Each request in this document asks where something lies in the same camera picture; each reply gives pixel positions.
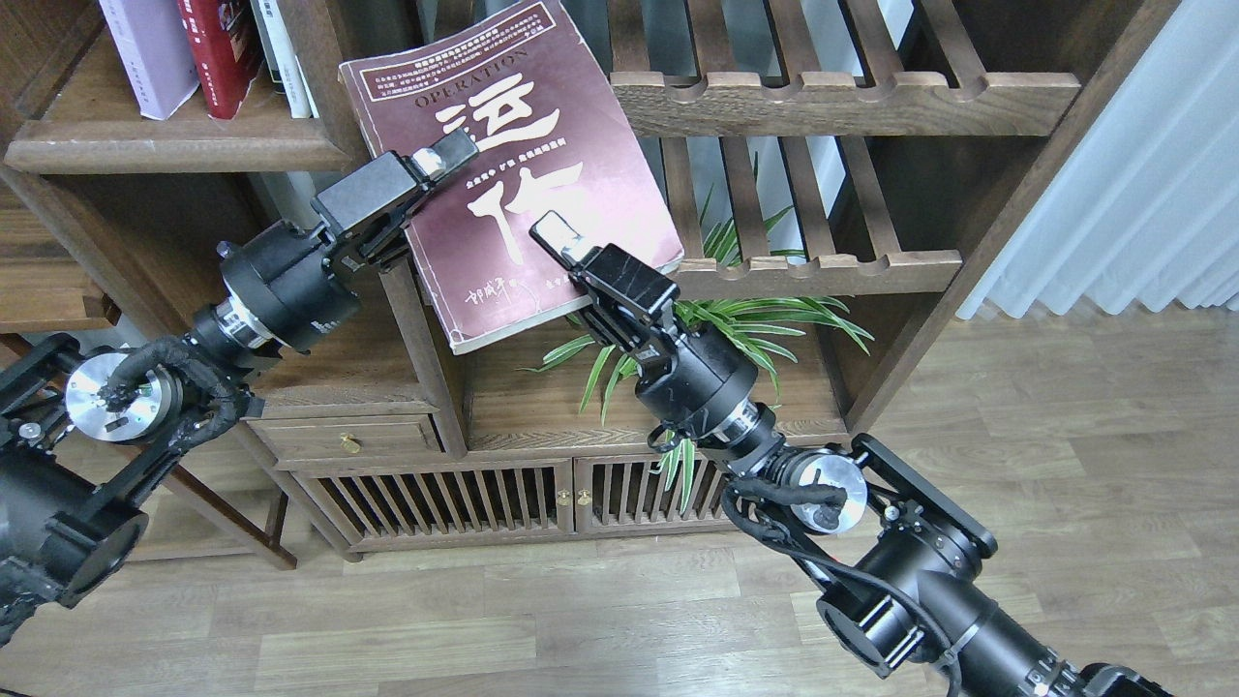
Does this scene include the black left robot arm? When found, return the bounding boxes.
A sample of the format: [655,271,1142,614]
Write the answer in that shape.
[1,129,479,641]

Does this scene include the dark wooden bookshelf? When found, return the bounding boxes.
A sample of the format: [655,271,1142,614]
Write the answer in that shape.
[2,1,1178,561]

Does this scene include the brass drawer knob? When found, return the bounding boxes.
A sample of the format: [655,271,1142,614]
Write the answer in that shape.
[339,433,363,456]

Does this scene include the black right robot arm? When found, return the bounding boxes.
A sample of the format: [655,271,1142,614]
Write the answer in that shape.
[530,212,1165,696]

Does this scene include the white pleated curtain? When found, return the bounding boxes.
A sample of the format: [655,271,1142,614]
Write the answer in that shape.
[957,1,1238,319]

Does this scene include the white upright books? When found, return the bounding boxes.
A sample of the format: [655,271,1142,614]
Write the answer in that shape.
[252,1,318,118]

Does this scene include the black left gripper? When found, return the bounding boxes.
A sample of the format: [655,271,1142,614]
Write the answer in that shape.
[213,129,479,353]

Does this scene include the wooden side furniture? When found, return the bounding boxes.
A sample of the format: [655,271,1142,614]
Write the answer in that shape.
[1,184,297,569]

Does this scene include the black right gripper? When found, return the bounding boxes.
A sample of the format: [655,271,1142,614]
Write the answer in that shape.
[529,210,783,456]

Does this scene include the white purple book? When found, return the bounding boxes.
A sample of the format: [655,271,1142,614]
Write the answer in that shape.
[102,1,199,123]

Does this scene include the dark maroon book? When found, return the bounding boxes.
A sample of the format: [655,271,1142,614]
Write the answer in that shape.
[339,1,684,354]

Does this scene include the red survival guide book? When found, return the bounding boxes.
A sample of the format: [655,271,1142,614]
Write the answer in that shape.
[177,1,261,120]

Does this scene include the green spider plant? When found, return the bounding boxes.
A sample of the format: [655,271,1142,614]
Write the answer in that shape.
[519,217,875,513]

